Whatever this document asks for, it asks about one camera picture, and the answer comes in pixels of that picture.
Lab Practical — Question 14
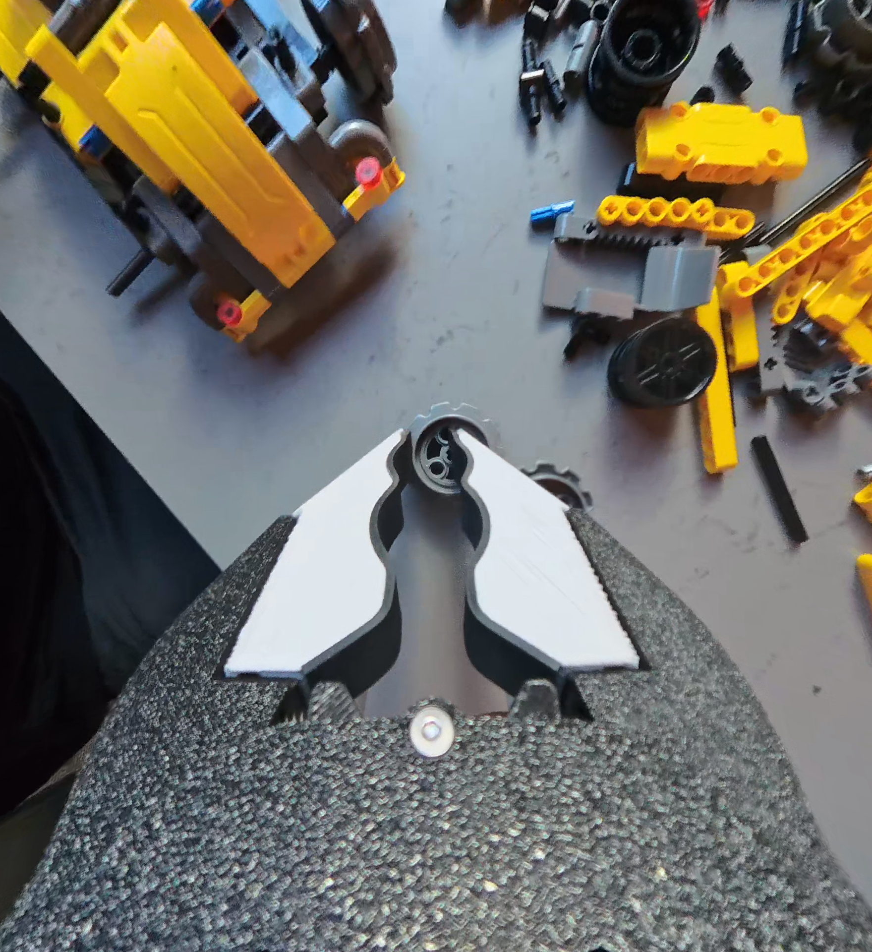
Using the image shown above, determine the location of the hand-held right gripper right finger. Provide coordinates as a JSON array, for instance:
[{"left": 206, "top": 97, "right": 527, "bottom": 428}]
[{"left": 454, "top": 430, "right": 641, "bottom": 674}]

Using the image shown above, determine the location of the pile of building block parts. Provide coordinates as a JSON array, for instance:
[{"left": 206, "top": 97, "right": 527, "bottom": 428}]
[{"left": 443, "top": 0, "right": 872, "bottom": 652}]

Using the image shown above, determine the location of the black yellow toy block vehicle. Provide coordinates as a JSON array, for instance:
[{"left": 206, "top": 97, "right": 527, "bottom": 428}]
[{"left": 0, "top": 0, "right": 407, "bottom": 343}]

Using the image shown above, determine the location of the grey toothed toy wheel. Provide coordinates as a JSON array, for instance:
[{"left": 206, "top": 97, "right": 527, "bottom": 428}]
[
  {"left": 521, "top": 461, "right": 594, "bottom": 514},
  {"left": 406, "top": 402, "right": 504, "bottom": 497}
]

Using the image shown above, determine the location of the grey desk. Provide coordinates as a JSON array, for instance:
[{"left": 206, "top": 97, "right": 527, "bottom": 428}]
[{"left": 0, "top": 0, "right": 872, "bottom": 916}]

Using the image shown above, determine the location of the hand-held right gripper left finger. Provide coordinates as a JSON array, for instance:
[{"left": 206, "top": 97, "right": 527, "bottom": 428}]
[{"left": 224, "top": 429, "right": 410, "bottom": 679}]

